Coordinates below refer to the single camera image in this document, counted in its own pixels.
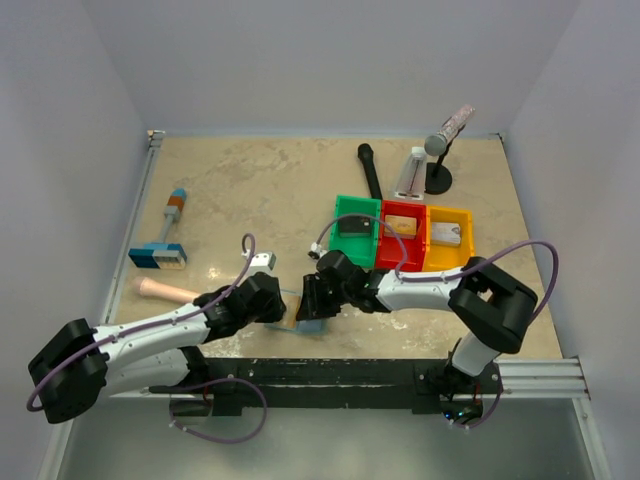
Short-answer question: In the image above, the gold credit card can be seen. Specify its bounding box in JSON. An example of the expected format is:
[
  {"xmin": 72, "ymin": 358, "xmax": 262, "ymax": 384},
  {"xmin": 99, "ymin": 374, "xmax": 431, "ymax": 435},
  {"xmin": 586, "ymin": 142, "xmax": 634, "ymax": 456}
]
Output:
[{"xmin": 283, "ymin": 294, "xmax": 301, "ymax": 329}]

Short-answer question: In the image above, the blue toy block hammer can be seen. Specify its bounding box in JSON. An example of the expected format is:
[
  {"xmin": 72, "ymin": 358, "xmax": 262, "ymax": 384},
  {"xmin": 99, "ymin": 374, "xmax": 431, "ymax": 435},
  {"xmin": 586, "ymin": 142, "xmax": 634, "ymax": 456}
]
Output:
[{"xmin": 128, "ymin": 188, "xmax": 188, "ymax": 270}]

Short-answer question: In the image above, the yellow plastic bin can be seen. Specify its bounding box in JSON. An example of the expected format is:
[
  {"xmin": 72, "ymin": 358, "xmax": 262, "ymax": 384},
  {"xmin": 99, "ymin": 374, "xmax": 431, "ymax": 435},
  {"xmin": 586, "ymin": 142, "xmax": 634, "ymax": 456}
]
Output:
[{"xmin": 423, "ymin": 205, "xmax": 475, "ymax": 272}]

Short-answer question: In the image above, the black handheld microphone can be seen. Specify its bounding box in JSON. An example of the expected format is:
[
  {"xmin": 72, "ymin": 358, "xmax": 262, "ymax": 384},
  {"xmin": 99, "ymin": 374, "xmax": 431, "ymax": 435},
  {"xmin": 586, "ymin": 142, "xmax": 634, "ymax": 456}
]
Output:
[{"xmin": 357, "ymin": 143, "xmax": 383, "ymax": 200}]

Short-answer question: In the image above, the white metronome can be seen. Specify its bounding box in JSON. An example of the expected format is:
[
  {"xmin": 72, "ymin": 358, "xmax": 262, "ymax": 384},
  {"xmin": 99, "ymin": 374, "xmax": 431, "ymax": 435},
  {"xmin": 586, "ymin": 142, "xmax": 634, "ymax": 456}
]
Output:
[{"xmin": 391, "ymin": 147, "xmax": 427, "ymax": 202}]

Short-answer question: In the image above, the aluminium frame rail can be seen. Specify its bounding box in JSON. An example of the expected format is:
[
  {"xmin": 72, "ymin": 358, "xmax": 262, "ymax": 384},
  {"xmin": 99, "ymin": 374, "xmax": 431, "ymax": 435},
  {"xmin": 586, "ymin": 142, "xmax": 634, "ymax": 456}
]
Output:
[{"xmin": 62, "ymin": 129, "xmax": 166, "ymax": 399}]

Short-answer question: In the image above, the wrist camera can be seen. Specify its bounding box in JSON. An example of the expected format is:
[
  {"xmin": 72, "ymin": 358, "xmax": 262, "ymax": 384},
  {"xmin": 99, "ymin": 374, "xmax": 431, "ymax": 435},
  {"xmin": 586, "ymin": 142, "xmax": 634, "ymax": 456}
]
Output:
[
  {"xmin": 247, "ymin": 251, "xmax": 277, "ymax": 275},
  {"xmin": 307, "ymin": 242, "xmax": 327, "ymax": 261}
]

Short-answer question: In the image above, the orange card in red bin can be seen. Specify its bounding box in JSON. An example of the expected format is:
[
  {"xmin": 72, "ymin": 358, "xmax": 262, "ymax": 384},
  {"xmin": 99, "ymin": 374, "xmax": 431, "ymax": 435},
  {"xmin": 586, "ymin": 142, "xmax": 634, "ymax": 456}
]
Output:
[{"xmin": 384, "ymin": 215, "xmax": 418, "ymax": 238}]

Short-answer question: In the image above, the silver microphone on stand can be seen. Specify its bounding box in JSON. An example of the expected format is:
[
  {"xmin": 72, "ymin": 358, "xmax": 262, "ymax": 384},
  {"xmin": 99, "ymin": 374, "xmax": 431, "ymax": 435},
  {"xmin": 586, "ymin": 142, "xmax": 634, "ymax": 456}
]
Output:
[{"xmin": 424, "ymin": 104, "xmax": 475, "ymax": 157}]

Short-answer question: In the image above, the green plastic bin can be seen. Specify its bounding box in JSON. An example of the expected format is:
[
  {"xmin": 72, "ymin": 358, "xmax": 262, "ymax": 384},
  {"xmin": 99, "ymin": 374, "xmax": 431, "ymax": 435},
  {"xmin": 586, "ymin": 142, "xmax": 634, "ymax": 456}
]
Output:
[{"xmin": 329, "ymin": 195, "xmax": 382, "ymax": 268}]

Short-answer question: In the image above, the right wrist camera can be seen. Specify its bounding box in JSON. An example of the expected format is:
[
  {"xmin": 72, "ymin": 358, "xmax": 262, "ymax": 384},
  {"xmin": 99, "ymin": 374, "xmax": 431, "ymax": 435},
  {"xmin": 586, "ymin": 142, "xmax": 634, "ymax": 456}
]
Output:
[{"xmin": 307, "ymin": 242, "xmax": 327, "ymax": 261}]

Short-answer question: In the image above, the card in yellow bin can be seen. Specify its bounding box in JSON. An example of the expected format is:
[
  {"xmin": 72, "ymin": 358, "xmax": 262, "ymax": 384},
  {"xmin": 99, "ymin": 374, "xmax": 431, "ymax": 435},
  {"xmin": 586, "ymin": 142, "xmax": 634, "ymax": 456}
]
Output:
[{"xmin": 430, "ymin": 222, "xmax": 462, "ymax": 247}]

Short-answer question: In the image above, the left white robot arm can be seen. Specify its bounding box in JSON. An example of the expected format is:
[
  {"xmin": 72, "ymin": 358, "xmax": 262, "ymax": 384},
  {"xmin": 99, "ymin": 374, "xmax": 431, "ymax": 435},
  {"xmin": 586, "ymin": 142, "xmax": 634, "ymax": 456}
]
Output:
[{"xmin": 26, "ymin": 272, "xmax": 286, "ymax": 424}]

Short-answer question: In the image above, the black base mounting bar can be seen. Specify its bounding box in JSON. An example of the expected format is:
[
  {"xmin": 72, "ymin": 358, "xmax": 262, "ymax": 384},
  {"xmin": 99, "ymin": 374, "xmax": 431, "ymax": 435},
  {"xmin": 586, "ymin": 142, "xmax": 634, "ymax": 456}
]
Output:
[{"xmin": 147, "ymin": 357, "xmax": 506, "ymax": 417}]

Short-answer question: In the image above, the beige wooden handle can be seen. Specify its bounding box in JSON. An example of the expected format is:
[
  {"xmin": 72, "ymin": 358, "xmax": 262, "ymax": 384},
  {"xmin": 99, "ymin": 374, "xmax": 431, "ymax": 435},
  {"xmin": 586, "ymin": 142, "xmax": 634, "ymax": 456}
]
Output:
[{"xmin": 133, "ymin": 277, "xmax": 199, "ymax": 304}]

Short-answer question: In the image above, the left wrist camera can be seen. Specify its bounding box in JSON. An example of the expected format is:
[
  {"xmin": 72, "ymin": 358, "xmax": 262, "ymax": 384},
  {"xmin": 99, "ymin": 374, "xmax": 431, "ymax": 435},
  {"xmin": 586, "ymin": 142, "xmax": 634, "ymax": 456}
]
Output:
[{"xmin": 247, "ymin": 251, "xmax": 277, "ymax": 275}]

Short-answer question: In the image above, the black VIP card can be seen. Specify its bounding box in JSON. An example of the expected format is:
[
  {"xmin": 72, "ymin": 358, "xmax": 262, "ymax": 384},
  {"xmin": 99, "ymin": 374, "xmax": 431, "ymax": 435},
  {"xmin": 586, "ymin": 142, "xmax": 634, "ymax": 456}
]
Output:
[{"xmin": 338, "ymin": 216, "xmax": 372, "ymax": 238}]

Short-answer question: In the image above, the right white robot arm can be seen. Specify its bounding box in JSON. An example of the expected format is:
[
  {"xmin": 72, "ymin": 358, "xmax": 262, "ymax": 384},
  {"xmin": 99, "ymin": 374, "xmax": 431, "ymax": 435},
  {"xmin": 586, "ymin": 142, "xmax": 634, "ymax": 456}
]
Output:
[{"xmin": 296, "ymin": 250, "xmax": 538, "ymax": 377}]

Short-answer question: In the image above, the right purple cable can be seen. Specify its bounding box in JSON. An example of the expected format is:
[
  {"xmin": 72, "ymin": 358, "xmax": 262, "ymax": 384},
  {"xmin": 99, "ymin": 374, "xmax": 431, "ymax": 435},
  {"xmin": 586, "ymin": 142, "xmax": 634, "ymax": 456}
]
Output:
[{"xmin": 307, "ymin": 214, "xmax": 560, "ymax": 431}]

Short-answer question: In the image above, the sage green card holder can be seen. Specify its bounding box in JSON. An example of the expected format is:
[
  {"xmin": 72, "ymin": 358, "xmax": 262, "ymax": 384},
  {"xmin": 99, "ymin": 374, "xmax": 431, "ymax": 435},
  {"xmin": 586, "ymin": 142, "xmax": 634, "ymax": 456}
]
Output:
[{"xmin": 263, "ymin": 287, "xmax": 329, "ymax": 336}]

